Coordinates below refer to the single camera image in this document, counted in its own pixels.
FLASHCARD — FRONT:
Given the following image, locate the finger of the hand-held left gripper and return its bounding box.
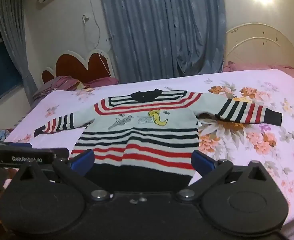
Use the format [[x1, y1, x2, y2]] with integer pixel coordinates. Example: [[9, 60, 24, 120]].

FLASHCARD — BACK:
[[0, 141, 33, 149], [0, 148, 70, 159]]

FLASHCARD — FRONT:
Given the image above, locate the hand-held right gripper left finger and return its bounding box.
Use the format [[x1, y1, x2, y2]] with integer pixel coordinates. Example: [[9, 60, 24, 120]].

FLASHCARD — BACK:
[[12, 149, 112, 202]]

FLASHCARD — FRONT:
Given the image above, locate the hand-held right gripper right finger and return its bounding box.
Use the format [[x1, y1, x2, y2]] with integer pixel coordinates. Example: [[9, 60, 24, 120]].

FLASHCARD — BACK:
[[176, 150, 275, 202]]

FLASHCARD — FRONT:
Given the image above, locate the striped knit sweater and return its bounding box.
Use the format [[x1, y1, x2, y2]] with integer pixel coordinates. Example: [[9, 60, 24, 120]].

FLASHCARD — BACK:
[[33, 88, 283, 188]]

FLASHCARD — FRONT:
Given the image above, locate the pile of colourful clothes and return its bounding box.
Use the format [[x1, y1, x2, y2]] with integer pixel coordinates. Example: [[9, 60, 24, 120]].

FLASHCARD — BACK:
[[0, 128, 15, 141]]

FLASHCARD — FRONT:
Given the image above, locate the striped bed cover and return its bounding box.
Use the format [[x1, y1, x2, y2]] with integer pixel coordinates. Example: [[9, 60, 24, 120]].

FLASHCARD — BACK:
[[11, 112, 29, 130]]

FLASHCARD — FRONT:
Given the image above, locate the pink floral bed sheet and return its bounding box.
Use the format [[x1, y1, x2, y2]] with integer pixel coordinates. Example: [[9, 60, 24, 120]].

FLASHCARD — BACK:
[[5, 69, 294, 233]]

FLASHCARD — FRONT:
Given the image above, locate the magenta pillow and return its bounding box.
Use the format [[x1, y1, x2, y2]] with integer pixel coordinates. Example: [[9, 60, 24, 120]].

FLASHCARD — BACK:
[[84, 77, 119, 88]]

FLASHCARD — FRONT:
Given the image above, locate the red scalloped headboard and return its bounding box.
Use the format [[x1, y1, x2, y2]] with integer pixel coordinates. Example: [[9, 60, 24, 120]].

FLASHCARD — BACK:
[[41, 49, 115, 84]]

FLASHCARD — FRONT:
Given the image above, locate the pink pillow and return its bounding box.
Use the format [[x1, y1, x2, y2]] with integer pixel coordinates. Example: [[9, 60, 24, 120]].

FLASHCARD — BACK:
[[222, 60, 294, 88]]

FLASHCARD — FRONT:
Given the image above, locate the narrow blue-grey curtain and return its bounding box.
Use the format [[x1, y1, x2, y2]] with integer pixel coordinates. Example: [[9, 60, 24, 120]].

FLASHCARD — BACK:
[[0, 0, 38, 105]]

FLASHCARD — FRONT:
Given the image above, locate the cream arched headboard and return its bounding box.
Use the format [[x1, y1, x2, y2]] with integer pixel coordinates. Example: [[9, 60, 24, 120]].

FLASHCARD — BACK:
[[224, 23, 294, 70]]

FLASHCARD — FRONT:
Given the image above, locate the wide blue-grey curtain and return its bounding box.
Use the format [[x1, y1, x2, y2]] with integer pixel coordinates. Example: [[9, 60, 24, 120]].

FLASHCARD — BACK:
[[97, 0, 228, 84]]

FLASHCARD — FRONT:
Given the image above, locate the white hanging cable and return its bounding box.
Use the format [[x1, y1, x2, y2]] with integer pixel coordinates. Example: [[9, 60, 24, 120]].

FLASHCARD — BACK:
[[82, 0, 112, 77]]

